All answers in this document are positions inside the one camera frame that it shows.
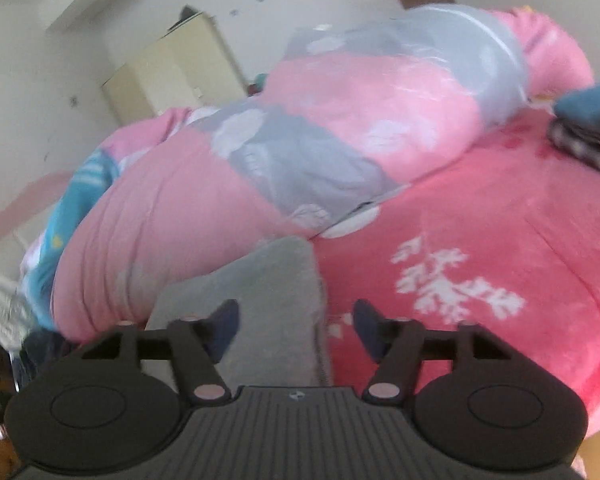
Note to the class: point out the pink headboard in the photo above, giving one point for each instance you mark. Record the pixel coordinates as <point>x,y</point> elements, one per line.
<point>15,215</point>

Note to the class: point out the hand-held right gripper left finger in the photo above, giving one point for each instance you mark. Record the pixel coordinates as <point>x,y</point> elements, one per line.
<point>225,327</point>

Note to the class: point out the pink grey floral quilt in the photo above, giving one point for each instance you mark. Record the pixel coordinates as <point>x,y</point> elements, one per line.
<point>330,125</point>

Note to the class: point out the cream wardrobe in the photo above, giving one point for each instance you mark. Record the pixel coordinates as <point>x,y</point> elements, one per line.
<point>180,75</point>

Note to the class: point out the grey fleece pants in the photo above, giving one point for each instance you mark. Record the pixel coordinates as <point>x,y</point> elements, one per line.
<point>260,290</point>

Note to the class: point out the pink floral blanket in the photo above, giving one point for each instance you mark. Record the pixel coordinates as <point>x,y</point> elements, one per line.
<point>505,220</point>

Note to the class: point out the teal plush toy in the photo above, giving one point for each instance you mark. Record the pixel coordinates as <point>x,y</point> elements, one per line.
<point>258,84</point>

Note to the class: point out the small dark bag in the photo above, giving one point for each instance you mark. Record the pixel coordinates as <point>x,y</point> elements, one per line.
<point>190,12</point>

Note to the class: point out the folded blue jeans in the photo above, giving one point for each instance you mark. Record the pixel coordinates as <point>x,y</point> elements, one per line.
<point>590,105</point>

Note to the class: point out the beige pants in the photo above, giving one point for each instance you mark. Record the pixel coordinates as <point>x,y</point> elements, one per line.
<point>2,305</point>

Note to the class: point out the folded plaid shirt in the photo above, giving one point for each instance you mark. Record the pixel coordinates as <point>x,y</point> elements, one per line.
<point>585,147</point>

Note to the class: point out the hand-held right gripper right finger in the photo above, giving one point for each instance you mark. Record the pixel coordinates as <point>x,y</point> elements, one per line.
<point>369,330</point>

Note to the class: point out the dark navy garment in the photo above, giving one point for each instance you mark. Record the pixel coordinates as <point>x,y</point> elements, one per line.
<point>45,352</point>

